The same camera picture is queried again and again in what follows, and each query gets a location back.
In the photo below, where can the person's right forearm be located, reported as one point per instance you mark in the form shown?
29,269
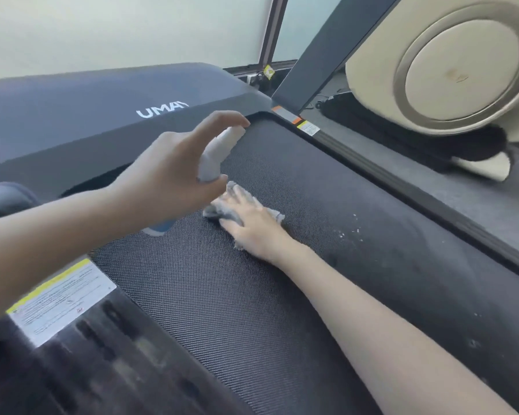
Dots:
385,337

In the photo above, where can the yellow hang tag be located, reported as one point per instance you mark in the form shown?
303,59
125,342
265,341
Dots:
269,72

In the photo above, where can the white blue spray bottle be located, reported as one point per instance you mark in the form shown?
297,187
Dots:
216,155

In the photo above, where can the grey fluffy cloth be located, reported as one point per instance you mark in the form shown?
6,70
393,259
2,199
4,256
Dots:
218,209

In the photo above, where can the person's left forearm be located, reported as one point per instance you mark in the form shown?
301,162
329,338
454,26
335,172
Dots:
47,246

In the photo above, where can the dark grey treadmill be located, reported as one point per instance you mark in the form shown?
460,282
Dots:
199,306

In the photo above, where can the white power socket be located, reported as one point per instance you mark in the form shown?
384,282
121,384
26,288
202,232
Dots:
252,78

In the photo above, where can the person's left hand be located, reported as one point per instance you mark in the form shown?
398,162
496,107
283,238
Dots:
164,177

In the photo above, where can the beige brown massage chair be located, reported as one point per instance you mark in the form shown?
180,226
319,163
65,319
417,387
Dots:
458,69

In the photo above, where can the person's right hand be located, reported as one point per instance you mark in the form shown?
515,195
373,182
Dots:
259,233

